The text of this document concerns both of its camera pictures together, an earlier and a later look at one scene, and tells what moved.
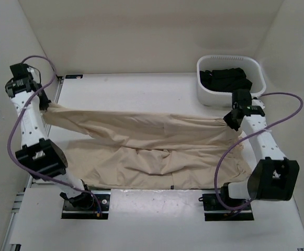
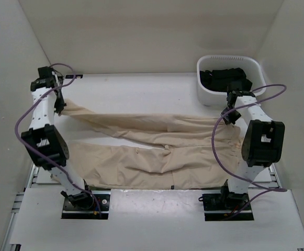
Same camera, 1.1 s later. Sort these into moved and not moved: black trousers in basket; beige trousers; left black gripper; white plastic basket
Moved: left black gripper; beige trousers
Not moved: white plastic basket; black trousers in basket
